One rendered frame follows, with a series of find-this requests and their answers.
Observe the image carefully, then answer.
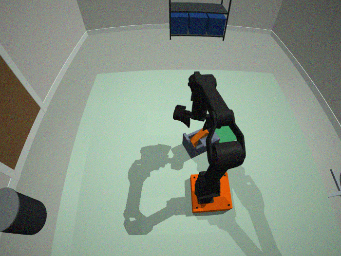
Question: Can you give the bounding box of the orange l-shaped part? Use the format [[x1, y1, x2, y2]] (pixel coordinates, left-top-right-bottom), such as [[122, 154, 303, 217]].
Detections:
[[190, 128, 209, 147]]

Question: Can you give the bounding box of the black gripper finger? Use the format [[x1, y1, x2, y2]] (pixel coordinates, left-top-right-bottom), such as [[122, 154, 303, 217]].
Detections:
[[202, 120, 211, 131], [181, 118, 190, 128]]

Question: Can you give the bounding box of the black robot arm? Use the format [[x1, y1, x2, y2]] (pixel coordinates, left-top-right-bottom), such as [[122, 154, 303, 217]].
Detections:
[[188, 71, 246, 204]]

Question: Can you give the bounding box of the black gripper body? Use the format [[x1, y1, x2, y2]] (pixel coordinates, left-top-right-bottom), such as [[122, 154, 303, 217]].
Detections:
[[173, 105, 211, 124]]

